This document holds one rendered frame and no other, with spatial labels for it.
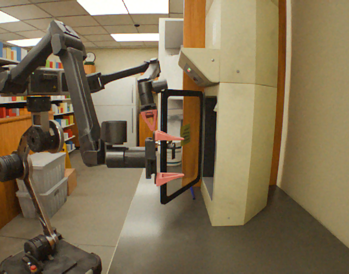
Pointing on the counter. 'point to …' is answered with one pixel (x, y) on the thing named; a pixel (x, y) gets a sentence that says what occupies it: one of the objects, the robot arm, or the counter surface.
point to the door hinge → (202, 135)
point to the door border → (164, 140)
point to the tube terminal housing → (242, 107)
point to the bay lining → (209, 137)
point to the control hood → (202, 63)
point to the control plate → (192, 74)
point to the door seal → (166, 141)
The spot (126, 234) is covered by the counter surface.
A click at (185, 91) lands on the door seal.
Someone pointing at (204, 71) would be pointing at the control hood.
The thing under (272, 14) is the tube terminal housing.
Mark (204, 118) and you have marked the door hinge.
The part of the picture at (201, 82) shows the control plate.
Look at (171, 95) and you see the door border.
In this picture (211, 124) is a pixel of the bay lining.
